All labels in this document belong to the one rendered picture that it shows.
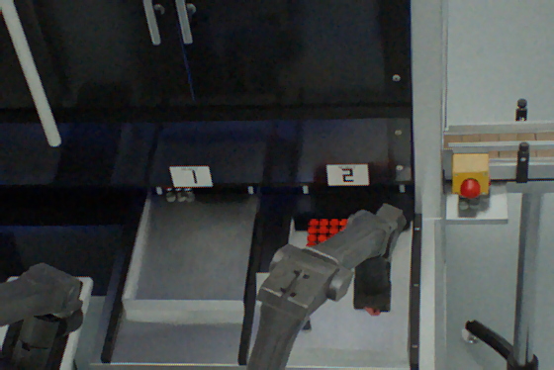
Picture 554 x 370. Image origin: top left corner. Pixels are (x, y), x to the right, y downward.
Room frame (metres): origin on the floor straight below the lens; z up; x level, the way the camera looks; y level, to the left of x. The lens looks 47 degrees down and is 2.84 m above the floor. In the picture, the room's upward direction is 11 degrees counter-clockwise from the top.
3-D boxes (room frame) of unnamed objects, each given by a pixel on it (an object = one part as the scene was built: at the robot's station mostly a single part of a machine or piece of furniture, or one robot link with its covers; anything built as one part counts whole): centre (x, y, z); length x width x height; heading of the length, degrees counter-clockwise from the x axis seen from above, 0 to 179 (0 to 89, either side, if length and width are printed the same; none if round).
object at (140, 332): (1.68, -0.04, 0.87); 0.70 x 0.48 x 0.02; 75
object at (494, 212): (1.79, -0.52, 0.87); 0.14 x 0.13 x 0.02; 165
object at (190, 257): (1.79, 0.10, 0.90); 0.34 x 0.26 x 0.04; 165
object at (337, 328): (1.59, -0.20, 0.90); 0.34 x 0.26 x 0.04; 164
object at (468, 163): (1.76, -0.50, 0.99); 0.08 x 0.07 x 0.07; 165
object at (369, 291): (1.41, -0.22, 1.13); 0.10 x 0.07 x 0.07; 165
